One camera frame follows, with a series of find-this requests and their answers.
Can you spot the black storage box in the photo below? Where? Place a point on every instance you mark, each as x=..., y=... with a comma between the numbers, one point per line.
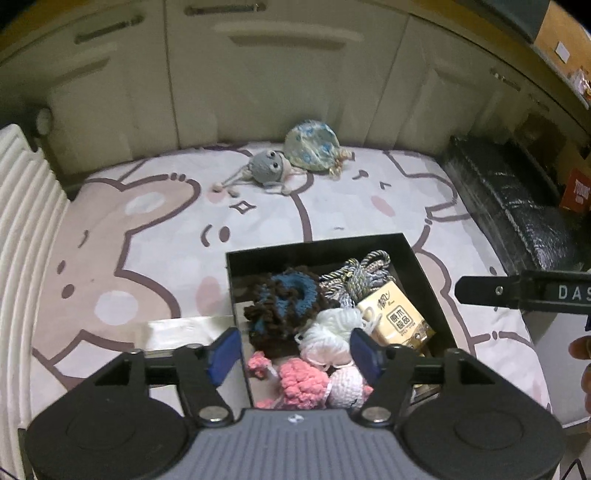
x=323, y=251

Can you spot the white radiator valve knob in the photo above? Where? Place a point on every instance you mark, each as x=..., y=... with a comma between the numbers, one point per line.
x=44, y=121

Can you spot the cream wardrobe door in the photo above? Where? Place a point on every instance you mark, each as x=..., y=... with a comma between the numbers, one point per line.
x=457, y=101
x=286, y=78
x=106, y=101
x=538, y=120

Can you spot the white yarn ball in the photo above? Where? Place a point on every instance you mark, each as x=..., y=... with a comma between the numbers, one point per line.
x=328, y=332

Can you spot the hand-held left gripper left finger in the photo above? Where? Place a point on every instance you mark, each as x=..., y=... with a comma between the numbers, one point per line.
x=224, y=357

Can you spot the yellow tissue packet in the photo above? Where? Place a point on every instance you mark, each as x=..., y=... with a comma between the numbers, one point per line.
x=397, y=318

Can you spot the white ribbed radiator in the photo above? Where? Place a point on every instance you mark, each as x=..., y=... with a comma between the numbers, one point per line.
x=27, y=230

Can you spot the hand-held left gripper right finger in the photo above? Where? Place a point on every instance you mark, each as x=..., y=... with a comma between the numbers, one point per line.
x=364, y=357

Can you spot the white paper sheet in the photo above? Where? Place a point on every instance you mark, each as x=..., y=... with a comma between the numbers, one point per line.
x=184, y=332

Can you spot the person's right hand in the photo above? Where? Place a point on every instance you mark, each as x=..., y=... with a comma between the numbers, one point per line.
x=581, y=350

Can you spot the brown and blue knitted item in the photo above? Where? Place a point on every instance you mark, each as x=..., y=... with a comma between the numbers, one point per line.
x=281, y=300

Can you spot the red cardboard box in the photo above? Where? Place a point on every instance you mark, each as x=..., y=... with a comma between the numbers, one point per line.
x=576, y=194

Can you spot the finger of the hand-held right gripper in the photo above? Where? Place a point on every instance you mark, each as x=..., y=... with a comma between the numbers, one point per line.
x=485, y=291

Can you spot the bunny printed blanket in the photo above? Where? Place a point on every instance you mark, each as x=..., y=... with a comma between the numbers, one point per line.
x=161, y=240

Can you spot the grey crochet doll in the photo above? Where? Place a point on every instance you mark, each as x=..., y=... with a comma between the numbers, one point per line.
x=268, y=166

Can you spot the brown cardboard box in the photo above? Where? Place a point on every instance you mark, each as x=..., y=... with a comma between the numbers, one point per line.
x=561, y=44

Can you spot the pink crochet doll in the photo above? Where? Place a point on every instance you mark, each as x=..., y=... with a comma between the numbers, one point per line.
x=300, y=381

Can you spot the black padded bench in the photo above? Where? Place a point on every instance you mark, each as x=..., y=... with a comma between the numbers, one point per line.
x=517, y=203

